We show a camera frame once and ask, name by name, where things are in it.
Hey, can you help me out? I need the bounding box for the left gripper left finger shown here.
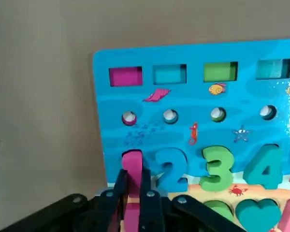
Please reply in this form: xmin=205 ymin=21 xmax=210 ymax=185
xmin=0 ymin=169 xmax=129 ymax=232

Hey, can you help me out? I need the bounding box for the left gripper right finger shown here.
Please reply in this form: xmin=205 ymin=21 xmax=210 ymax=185
xmin=139 ymin=166 xmax=247 ymax=232

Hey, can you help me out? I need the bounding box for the pink number one piece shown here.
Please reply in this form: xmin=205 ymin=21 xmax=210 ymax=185
xmin=121 ymin=149 xmax=144 ymax=232

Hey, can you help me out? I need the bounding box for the blue wooden toy board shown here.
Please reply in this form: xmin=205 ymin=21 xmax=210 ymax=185
xmin=91 ymin=38 xmax=290 ymax=232

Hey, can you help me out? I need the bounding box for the pink rectangular block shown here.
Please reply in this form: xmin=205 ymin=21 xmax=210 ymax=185
xmin=109 ymin=67 xmax=143 ymax=87

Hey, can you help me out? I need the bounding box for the blue number two piece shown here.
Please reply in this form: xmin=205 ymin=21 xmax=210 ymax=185
xmin=153 ymin=147 xmax=189 ymax=193

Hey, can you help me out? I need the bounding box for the green round piece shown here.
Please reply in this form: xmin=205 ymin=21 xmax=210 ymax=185
xmin=204 ymin=200 xmax=233 ymax=222

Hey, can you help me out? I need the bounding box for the green number three piece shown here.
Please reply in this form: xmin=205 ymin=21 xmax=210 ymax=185
xmin=199 ymin=145 xmax=234 ymax=191

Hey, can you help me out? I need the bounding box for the teal heart piece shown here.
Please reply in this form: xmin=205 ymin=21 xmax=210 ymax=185
xmin=235 ymin=198 xmax=282 ymax=232

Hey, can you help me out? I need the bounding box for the teal number four piece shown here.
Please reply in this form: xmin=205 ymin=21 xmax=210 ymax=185
xmin=243 ymin=144 xmax=283 ymax=190

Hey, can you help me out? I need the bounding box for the cyan rectangular block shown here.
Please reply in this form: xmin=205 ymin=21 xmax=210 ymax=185
xmin=152 ymin=64 xmax=187 ymax=85

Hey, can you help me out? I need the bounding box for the green rectangular block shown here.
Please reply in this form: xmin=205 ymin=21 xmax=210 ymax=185
xmin=203 ymin=61 xmax=238 ymax=83

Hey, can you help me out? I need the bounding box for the teal rectangular block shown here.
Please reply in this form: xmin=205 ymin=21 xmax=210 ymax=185
xmin=256 ymin=59 xmax=290 ymax=80

